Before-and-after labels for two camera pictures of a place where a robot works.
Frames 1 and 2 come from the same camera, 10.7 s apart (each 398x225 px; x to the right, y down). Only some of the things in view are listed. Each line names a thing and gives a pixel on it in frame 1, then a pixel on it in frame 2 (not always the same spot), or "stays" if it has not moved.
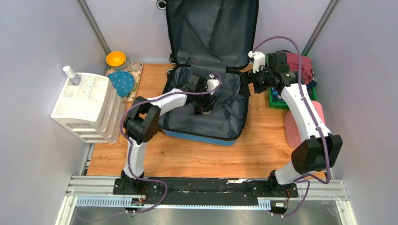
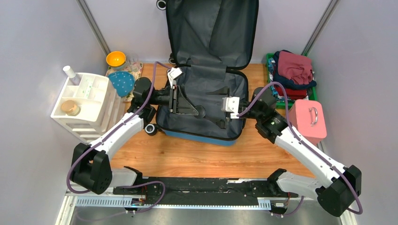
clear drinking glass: (133, 59) stays
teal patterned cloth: (123, 81) stays
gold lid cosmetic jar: (206, 113) to (71, 108)
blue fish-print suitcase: (212, 44) stays
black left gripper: (207, 106) to (179, 103)
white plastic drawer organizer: (94, 109) stays
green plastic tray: (284, 106) stays
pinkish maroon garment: (292, 60) stays
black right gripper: (248, 77) to (220, 123)
